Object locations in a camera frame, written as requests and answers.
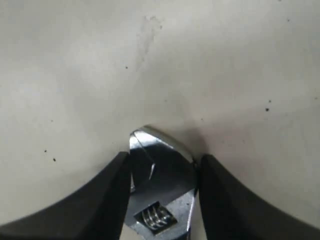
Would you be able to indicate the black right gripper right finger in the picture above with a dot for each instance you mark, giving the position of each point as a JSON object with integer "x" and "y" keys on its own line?
{"x": 231, "y": 211}

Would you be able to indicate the chrome adjustable wrench black handle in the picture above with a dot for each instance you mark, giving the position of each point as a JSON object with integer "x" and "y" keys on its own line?
{"x": 163, "y": 186}

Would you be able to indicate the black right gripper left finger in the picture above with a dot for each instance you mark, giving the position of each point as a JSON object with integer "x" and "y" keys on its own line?
{"x": 96, "y": 211}

